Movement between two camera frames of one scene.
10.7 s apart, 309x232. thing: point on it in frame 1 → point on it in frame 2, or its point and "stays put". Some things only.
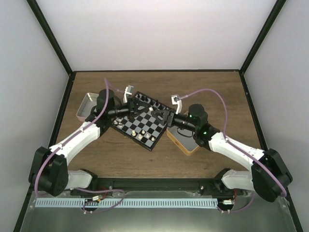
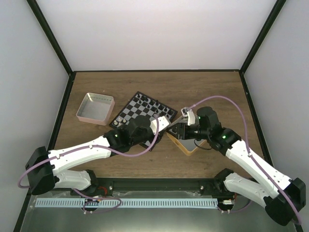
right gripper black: x=166 y=115 → x=180 y=134
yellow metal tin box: x=182 y=139 stays put
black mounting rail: x=97 y=186 stays put
